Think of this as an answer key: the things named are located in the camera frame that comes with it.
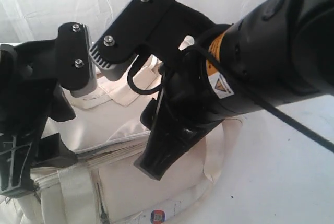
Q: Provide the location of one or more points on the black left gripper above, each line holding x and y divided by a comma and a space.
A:
30, 91

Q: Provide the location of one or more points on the cream canvas duffel bag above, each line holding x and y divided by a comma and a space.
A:
105, 186

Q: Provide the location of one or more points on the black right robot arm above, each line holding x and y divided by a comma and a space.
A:
279, 53

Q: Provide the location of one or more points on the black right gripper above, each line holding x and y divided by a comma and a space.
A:
185, 110

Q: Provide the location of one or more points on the white paper tag sheet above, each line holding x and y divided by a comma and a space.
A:
163, 211

